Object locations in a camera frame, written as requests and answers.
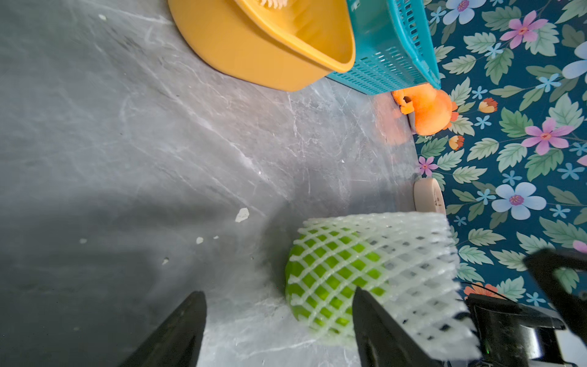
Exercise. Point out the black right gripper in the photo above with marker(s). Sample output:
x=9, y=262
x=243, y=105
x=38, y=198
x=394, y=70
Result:
x=511, y=334

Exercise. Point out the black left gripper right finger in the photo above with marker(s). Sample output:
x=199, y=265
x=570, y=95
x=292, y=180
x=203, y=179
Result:
x=381, y=341

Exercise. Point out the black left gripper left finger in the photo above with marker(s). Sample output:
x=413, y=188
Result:
x=177, y=342

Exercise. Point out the white foam net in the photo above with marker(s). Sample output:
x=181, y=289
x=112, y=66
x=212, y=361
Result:
x=421, y=264
x=274, y=4

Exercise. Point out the light green custard apple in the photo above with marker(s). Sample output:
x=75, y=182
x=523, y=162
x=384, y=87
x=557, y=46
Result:
x=325, y=267

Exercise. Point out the round beige clock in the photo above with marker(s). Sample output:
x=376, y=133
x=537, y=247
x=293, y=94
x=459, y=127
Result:
x=428, y=196

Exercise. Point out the orange toy duck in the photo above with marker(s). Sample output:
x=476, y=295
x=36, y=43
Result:
x=429, y=110

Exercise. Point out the teal plastic basket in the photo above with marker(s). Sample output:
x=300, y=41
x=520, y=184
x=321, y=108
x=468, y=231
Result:
x=394, y=48

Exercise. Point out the yellow plastic tub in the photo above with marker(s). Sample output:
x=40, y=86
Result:
x=284, y=49

